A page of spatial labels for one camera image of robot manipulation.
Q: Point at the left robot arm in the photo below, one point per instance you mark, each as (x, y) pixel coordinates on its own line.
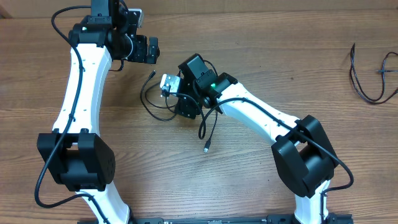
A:
(73, 152)

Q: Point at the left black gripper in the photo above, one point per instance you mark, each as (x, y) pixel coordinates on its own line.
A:
(140, 55)

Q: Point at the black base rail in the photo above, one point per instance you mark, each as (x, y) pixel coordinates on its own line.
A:
(214, 220)

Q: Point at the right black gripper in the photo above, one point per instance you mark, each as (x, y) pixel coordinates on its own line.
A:
(185, 109)

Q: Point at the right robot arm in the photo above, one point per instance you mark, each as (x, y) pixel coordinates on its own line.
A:
(302, 152)

